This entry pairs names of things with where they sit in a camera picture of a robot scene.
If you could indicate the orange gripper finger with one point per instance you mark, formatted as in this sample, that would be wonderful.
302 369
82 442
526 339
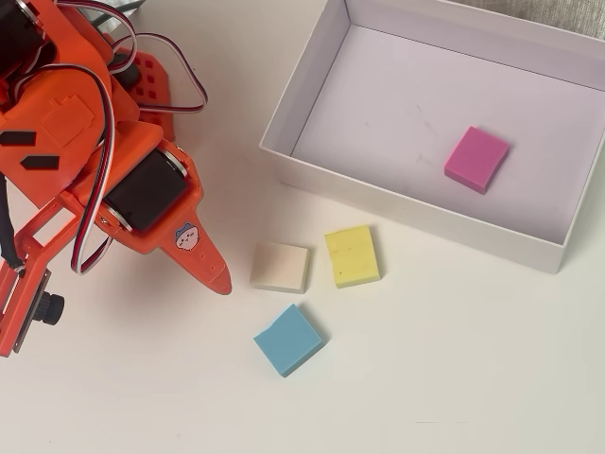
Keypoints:
203 257

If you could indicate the orange gripper body black servo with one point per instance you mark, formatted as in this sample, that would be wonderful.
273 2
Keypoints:
147 191

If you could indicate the pink foam cuboid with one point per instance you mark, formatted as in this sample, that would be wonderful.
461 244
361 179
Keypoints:
476 158

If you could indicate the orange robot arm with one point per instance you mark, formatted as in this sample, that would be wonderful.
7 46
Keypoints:
57 94

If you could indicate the cream white foam cuboid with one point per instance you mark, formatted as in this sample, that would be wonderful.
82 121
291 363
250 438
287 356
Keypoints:
280 266

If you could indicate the blue foam cuboid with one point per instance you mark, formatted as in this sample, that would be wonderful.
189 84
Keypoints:
289 339

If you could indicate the yellow foam cuboid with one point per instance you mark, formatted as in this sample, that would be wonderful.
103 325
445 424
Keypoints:
352 256

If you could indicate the white cardboard bin box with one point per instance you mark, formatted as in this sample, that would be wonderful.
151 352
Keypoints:
425 94

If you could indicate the orange robot base plate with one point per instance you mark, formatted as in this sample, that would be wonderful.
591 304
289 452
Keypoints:
151 113

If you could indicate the wrist camera on orange bracket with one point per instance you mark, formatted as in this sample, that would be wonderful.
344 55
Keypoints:
28 284

